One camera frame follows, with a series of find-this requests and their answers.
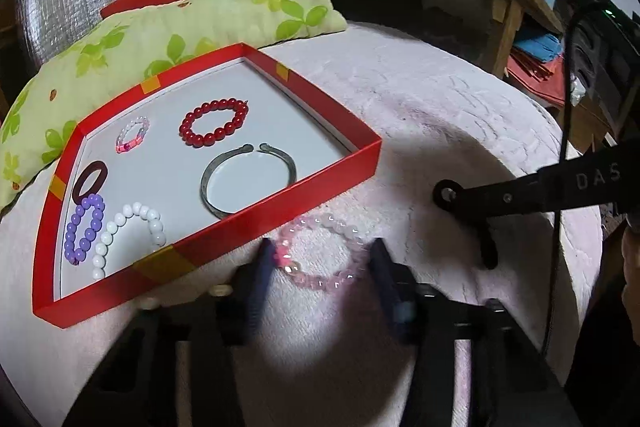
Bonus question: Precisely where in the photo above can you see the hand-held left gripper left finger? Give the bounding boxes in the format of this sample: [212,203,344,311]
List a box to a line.
[75,239,278,427]

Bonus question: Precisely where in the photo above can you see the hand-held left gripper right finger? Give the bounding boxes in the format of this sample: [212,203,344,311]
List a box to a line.
[367,238,586,427]

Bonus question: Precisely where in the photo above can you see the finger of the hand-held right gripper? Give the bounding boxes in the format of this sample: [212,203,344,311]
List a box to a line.
[432,174,543,270]

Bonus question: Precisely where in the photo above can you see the pink bead bracelet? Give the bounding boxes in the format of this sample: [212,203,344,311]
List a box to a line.
[272,213,371,293]

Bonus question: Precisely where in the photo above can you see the red cardboard box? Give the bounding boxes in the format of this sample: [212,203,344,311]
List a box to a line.
[31,42,383,330]

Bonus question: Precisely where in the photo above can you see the white bead bracelet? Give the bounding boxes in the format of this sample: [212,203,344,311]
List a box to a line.
[91,202,167,280]

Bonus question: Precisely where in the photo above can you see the red bead bracelet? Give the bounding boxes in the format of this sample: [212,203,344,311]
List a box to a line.
[179,99,250,148]

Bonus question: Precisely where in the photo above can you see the small pink clear bracelet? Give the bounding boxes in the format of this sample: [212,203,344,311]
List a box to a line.
[115,117,151,155]

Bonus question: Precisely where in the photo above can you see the dark red hair tie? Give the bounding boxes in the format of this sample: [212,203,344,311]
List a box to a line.
[71,160,108,206]

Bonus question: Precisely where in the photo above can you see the white pink embossed blanket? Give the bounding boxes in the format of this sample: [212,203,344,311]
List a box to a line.
[0,22,606,427]

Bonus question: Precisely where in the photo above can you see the silver metal bangle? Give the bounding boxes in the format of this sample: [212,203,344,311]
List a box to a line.
[199,143,298,222]

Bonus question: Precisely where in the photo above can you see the black electronic device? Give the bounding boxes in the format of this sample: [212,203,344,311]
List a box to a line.
[555,0,640,148]

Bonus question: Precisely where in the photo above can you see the red and blue papers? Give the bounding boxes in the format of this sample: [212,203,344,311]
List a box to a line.
[505,32,571,92]

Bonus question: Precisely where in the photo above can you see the green floral pillow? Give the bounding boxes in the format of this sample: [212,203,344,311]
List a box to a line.
[0,0,348,210]

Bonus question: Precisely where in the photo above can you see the black cable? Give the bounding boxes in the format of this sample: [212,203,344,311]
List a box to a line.
[542,4,608,358]

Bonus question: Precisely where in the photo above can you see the purple bead bracelet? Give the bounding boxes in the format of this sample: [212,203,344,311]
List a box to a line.
[63,193,107,266]

